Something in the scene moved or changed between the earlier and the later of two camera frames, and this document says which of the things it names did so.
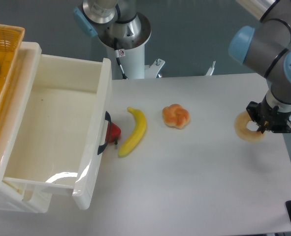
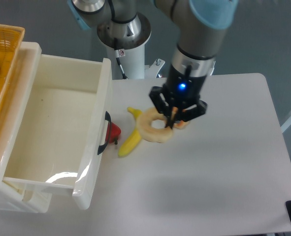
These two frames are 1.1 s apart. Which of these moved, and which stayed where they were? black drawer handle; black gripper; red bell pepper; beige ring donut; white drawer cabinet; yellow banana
Moved: beige ring donut; black gripper
Stayed: yellow banana; red bell pepper; white drawer cabinet; black drawer handle
